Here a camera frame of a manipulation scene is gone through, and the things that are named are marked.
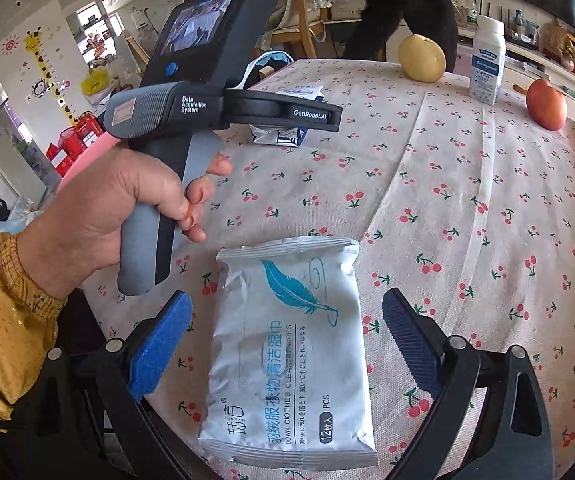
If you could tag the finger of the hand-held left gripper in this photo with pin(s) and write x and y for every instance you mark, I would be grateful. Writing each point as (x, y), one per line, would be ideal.
(292, 114)

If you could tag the clear water bottle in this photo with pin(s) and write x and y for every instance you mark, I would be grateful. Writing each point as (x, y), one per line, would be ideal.
(471, 10)

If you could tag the giraffe wall sticker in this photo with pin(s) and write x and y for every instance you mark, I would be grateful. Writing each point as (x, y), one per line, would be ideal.
(47, 75)

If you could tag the blue white bag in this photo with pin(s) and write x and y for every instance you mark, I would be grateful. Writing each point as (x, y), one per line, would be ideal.
(267, 65)

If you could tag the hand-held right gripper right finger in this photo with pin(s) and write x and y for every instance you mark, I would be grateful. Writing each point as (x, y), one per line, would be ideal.
(412, 340)

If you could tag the yellow plastic bag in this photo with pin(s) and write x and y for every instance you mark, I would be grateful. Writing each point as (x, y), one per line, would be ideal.
(95, 82)

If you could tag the person's left forearm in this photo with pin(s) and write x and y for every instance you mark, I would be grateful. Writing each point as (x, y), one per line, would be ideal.
(2, 320)

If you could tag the white feather print wipes pack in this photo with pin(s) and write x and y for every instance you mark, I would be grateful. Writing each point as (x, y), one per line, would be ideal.
(287, 350)

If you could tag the white television cabinet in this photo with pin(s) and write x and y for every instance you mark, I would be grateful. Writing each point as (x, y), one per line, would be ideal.
(557, 67)

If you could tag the small white blue sachet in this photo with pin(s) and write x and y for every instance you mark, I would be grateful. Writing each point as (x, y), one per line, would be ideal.
(287, 137)

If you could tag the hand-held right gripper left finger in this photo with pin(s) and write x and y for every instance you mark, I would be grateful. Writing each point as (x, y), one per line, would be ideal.
(160, 350)

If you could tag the sun wall sticker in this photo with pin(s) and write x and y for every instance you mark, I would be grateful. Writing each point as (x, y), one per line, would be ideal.
(9, 44)

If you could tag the person's left hand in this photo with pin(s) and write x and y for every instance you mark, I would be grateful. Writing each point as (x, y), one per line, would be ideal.
(97, 210)

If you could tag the red gift boxes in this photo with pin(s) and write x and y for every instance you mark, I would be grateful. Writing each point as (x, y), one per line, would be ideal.
(72, 142)

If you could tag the yellow pear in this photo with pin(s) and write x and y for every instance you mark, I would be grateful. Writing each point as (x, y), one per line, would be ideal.
(422, 57)

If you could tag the red apple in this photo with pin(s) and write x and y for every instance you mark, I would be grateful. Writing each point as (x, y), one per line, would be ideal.
(546, 105)

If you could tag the light wooden chair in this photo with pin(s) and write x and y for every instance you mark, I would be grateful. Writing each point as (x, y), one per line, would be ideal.
(302, 20)

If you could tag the pink plastic bin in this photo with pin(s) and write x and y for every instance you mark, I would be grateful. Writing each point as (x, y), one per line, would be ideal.
(87, 165)

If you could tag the white plastic bottle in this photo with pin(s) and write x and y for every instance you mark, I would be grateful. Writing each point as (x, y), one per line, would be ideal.
(487, 60)

